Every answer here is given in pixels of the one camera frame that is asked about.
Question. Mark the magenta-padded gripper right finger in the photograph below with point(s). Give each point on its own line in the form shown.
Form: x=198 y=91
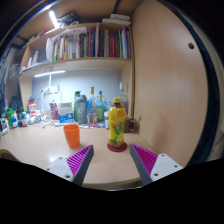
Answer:
x=165 y=165

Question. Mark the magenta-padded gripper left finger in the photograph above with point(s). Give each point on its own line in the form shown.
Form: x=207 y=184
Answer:
x=58 y=166

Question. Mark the yellow drink bottle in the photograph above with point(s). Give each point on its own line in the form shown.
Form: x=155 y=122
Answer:
x=116 y=126

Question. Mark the orange plastic cup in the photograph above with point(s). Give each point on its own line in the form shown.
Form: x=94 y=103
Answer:
x=72 y=136

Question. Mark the white and teal oblong case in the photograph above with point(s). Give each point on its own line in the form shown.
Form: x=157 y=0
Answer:
x=65 y=124

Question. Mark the green and pink pen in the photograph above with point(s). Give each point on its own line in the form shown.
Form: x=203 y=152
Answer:
x=88 y=126

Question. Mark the flat round red coaster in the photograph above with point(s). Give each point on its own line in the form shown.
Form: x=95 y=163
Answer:
x=116 y=149

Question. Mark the white and blue box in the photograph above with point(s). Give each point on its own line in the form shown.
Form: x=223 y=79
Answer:
x=66 y=113

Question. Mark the brown mug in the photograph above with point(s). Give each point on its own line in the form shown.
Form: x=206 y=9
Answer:
x=130 y=124

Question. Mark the magenta packet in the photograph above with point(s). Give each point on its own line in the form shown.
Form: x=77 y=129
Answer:
x=54 y=111

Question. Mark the grey shaker bottle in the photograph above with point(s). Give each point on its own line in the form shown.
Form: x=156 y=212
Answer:
x=81 y=111

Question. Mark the white jar with blue label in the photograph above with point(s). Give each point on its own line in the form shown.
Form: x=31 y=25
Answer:
x=15 y=123

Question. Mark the red and white canister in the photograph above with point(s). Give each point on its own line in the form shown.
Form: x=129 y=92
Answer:
x=32 y=108

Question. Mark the dark-lidded glass jar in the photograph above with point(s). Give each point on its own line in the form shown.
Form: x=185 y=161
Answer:
x=106 y=120

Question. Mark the green plastic container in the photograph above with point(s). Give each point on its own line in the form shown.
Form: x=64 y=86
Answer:
x=10 y=116

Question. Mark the green-capped bottle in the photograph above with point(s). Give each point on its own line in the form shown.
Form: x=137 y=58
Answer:
x=100 y=110

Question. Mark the black backpack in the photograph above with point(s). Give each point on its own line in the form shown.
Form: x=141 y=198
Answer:
x=16 y=104

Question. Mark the dark green plastic bottle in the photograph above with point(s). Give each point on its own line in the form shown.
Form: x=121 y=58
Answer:
x=77 y=93

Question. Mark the clear glass bottle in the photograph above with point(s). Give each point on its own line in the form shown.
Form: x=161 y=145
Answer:
x=124 y=96

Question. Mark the wooden shelf unit with books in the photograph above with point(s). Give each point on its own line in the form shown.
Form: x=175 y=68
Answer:
x=86 y=63

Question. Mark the ceiling tube light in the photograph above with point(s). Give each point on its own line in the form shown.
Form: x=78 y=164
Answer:
x=53 y=19

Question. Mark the white wall power outlet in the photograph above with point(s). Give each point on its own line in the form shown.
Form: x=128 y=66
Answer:
x=53 y=90

